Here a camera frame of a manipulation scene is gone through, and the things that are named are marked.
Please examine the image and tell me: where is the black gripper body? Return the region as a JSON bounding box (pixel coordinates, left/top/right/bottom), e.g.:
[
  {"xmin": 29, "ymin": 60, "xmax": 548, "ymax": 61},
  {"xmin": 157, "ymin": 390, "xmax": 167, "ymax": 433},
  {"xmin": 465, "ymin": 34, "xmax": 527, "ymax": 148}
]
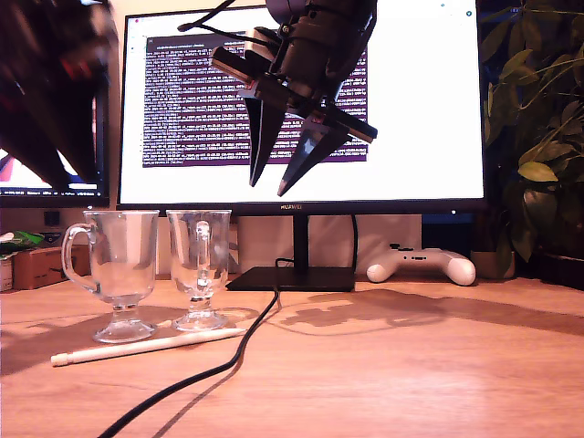
[{"xmin": 210, "ymin": 13, "xmax": 379, "ymax": 143}]

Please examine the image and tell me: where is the small footed glass cup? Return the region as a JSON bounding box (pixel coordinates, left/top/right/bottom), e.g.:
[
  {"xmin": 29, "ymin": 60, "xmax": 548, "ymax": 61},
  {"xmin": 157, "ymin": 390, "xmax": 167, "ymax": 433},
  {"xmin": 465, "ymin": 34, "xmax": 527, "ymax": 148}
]
[
  {"xmin": 61, "ymin": 209, "xmax": 161, "ymax": 344},
  {"xmin": 165, "ymin": 208, "xmax": 233, "ymax": 333}
]

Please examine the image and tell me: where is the white pen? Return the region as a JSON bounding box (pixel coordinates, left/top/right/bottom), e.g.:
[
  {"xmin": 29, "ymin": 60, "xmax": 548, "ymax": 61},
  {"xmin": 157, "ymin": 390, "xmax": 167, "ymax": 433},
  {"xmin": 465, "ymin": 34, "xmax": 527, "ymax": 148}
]
[{"xmin": 50, "ymin": 328, "xmax": 247, "ymax": 368}]

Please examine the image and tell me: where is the black monitor showing code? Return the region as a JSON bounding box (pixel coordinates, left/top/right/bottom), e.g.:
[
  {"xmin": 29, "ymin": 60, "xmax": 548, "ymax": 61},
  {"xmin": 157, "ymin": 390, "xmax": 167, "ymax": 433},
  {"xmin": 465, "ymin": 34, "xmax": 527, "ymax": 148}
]
[{"xmin": 0, "ymin": 0, "xmax": 111, "ymax": 210}]

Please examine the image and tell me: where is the large black Huawei monitor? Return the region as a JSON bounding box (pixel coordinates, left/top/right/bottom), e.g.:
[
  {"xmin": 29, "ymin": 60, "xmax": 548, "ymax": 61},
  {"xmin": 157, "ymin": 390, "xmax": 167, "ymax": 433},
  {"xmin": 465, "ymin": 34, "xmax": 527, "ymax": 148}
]
[{"xmin": 116, "ymin": 0, "xmax": 487, "ymax": 293}]

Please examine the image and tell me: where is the green and white packet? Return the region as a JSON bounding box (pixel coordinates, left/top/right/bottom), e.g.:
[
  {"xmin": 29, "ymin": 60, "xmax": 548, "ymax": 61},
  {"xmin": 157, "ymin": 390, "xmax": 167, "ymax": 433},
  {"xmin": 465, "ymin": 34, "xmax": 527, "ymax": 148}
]
[{"xmin": 0, "ymin": 231, "xmax": 46, "ymax": 260}]

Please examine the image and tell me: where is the brown cardboard box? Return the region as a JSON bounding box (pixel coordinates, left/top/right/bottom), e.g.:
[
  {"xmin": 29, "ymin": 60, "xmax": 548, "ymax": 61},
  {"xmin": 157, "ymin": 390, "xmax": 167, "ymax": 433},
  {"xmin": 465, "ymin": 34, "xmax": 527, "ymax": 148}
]
[{"xmin": 12, "ymin": 245, "xmax": 90, "ymax": 291}]

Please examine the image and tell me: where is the small white box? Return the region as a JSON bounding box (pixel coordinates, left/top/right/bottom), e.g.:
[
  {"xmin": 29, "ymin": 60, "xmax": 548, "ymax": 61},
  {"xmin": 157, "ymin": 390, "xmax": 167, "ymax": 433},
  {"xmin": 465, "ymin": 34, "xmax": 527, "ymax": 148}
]
[{"xmin": 0, "ymin": 257, "xmax": 15, "ymax": 293}]

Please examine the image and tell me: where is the white game controller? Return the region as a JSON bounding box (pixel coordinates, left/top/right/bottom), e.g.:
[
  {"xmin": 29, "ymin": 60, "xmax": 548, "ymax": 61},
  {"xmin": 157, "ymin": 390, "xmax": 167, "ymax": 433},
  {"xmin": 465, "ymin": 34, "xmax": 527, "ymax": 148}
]
[{"xmin": 366, "ymin": 244, "xmax": 477, "ymax": 287}]

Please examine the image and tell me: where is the pale plant pot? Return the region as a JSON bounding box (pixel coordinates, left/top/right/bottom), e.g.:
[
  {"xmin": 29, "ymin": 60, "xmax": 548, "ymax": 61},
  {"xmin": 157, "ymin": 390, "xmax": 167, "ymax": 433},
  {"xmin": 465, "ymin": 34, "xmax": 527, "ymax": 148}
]
[{"xmin": 469, "ymin": 249, "xmax": 516, "ymax": 280}]

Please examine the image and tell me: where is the green leafy houseplant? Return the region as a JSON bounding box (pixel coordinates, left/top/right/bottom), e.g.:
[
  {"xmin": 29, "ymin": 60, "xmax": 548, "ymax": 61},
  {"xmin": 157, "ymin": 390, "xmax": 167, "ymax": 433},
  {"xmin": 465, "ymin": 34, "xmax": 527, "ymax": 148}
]
[{"xmin": 476, "ymin": 0, "xmax": 584, "ymax": 266}]

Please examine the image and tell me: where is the black planter box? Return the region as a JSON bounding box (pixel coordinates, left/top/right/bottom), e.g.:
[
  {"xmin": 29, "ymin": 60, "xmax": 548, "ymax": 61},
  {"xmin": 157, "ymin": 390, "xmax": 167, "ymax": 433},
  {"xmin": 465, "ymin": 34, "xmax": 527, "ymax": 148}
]
[{"xmin": 517, "ymin": 253, "xmax": 584, "ymax": 291}]

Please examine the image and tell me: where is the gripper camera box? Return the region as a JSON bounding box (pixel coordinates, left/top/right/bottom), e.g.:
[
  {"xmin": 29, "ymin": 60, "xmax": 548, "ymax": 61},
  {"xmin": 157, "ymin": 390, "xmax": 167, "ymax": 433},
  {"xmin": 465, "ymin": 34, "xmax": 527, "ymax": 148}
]
[{"xmin": 245, "ymin": 27, "xmax": 280, "ymax": 58}]

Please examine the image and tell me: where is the thin black monitor cable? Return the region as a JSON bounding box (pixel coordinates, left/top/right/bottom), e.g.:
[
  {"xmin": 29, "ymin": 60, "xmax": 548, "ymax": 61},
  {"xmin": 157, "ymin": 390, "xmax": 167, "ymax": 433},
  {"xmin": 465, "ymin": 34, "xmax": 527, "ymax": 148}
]
[{"xmin": 349, "ymin": 214, "xmax": 360, "ymax": 270}]

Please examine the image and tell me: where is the thick black table cable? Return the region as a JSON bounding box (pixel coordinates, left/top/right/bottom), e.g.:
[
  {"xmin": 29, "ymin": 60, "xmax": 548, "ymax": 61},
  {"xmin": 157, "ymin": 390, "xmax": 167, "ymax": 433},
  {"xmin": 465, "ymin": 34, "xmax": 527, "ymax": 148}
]
[{"xmin": 95, "ymin": 257, "xmax": 297, "ymax": 438}]

